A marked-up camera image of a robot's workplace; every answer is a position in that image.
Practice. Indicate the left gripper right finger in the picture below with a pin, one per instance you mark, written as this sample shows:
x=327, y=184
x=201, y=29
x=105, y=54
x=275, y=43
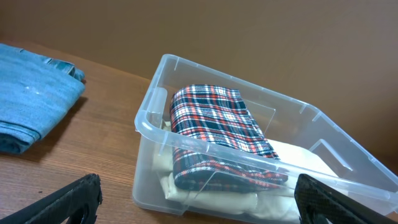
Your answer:
x=320, y=204

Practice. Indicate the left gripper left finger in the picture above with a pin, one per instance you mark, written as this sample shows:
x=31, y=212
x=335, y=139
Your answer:
x=75, y=203

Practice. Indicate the cream cloth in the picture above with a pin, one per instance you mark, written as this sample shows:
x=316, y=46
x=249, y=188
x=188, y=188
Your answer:
x=275, y=205

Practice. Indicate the red plaid shirt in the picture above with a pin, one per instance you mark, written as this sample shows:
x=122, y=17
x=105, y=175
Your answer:
x=218, y=115

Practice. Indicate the blue denim jeans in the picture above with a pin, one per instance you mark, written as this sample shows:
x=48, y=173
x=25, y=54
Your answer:
x=36, y=93

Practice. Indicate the clear plastic storage container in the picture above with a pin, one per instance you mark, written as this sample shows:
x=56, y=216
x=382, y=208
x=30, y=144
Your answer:
x=217, y=145

